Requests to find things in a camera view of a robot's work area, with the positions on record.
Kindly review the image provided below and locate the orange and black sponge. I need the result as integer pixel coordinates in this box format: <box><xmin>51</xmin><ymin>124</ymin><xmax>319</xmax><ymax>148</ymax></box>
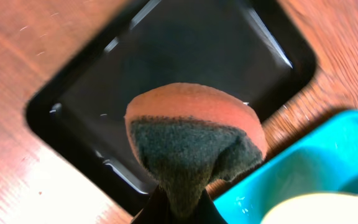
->
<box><xmin>125</xmin><ymin>83</ymin><xmax>267</xmax><ymax>223</ymax></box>

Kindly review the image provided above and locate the black plastic tray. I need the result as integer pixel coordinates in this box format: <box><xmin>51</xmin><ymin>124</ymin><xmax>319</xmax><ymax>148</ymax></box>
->
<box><xmin>25</xmin><ymin>0</ymin><xmax>316</xmax><ymax>215</ymax></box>

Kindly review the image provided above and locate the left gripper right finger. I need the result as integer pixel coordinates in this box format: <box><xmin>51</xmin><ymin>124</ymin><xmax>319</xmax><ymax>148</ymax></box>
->
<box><xmin>194</xmin><ymin>190</ymin><xmax>227</xmax><ymax>224</ymax></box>

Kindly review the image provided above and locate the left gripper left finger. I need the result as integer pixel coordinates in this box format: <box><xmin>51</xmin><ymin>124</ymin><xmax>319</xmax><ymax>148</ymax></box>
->
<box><xmin>131</xmin><ymin>185</ymin><xmax>179</xmax><ymax>224</ymax></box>

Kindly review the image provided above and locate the teal plastic serving tray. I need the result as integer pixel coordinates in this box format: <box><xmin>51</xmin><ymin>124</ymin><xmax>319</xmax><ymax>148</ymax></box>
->
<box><xmin>214</xmin><ymin>110</ymin><xmax>358</xmax><ymax>223</ymax></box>

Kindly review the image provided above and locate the yellow green plate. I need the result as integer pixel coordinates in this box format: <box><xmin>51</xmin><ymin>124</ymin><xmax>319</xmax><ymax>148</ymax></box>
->
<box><xmin>261</xmin><ymin>193</ymin><xmax>358</xmax><ymax>224</ymax></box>

